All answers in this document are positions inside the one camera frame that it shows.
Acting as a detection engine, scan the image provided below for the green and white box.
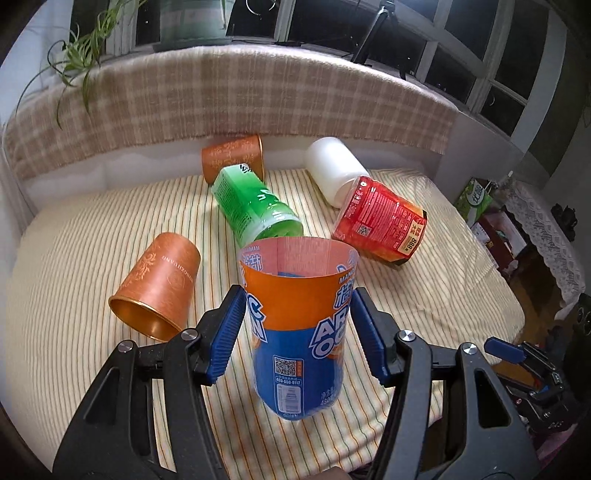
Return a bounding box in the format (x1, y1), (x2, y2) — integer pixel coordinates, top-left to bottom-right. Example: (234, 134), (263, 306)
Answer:
(455, 178), (497, 227)

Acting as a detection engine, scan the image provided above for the copper patterned cup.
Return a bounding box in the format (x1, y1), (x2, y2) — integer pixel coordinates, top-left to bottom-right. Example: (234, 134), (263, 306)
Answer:
(108, 233), (201, 342)
(201, 135), (266, 185)

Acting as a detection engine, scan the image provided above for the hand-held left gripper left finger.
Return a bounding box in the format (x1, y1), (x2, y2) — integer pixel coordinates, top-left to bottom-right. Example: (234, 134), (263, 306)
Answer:
(52, 285), (247, 480)

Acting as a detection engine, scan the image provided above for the orange and blue plastic cup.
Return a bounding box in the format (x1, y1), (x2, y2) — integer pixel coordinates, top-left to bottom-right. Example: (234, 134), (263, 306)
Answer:
(238, 235), (361, 421)

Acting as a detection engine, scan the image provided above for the green plastic cup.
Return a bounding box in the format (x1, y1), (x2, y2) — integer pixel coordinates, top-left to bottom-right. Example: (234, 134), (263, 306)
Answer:
(210, 162), (304, 247)

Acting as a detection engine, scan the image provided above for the white lace cloth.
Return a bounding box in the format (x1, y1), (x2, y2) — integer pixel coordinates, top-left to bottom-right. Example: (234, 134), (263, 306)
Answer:
(508, 180), (587, 319)

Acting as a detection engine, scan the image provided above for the white plastic cup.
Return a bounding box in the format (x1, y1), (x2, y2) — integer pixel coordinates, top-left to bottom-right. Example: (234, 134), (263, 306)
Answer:
(304, 137), (371, 208)

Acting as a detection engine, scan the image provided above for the spider plant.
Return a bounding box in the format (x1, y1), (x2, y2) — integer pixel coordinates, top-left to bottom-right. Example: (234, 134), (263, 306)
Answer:
(16, 0), (148, 130)

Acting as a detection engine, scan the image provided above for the green plant pot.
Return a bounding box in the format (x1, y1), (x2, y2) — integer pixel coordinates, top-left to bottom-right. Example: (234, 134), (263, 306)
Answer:
(152, 0), (234, 51)

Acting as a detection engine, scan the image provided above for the black tripod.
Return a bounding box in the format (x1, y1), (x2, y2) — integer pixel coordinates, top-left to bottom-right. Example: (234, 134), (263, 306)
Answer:
(351, 0), (409, 81)

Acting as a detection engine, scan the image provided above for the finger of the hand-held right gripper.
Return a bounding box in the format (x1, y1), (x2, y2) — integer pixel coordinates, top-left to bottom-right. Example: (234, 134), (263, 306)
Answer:
(484, 337), (561, 393)

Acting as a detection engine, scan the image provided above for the dark red box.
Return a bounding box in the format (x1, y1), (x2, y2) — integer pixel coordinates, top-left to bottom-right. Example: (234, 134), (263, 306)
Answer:
(471, 210), (527, 278)

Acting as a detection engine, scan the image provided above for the beige plaid blanket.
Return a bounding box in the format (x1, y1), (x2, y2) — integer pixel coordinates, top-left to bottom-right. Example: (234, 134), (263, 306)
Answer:
(2, 44), (460, 181)

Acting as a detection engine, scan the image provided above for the white window frame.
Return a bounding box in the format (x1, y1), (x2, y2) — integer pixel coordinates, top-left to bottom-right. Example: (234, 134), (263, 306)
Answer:
(106, 0), (555, 139)

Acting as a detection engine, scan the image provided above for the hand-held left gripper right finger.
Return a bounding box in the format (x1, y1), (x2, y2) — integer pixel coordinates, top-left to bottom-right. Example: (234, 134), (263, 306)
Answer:
(352, 287), (542, 480)

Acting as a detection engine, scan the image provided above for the red plastic cup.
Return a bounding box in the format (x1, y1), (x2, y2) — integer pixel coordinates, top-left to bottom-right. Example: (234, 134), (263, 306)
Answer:
(331, 175), (428, 267)

